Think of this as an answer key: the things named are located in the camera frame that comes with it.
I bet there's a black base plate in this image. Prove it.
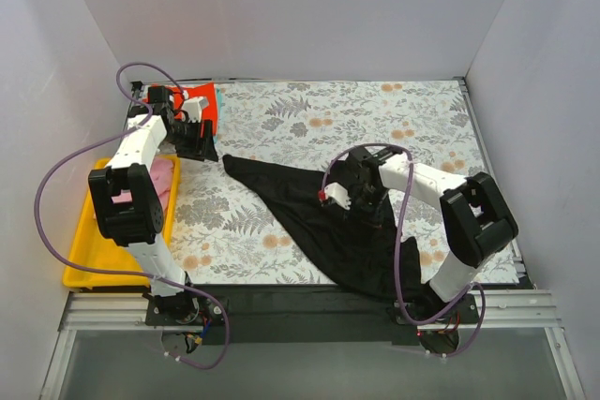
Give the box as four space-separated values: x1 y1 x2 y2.
143 283 482 348

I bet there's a black t-shirt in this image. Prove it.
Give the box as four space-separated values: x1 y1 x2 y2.
221 154 428 303

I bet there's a red folded t-shirt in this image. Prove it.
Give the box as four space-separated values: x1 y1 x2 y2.
142 83 218 126

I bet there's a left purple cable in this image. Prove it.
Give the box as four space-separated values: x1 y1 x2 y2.
32 61 232 371

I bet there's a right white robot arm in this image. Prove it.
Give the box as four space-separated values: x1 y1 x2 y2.
322 144 518 325

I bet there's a teal folded t-shirt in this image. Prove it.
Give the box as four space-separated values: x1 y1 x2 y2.
214 86 222 141

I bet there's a floral table cloth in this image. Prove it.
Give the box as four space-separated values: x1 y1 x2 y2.
133 80 521 285

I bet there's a pink t-shirt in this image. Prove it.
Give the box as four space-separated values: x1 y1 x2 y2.
111 157 175 218

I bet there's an aluminium frame rail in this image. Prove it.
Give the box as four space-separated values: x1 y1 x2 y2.
59 289 563 331

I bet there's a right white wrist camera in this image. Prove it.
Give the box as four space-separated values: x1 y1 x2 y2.
318 183 352 211

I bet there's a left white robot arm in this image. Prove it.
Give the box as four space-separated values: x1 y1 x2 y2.
88 83 218 325

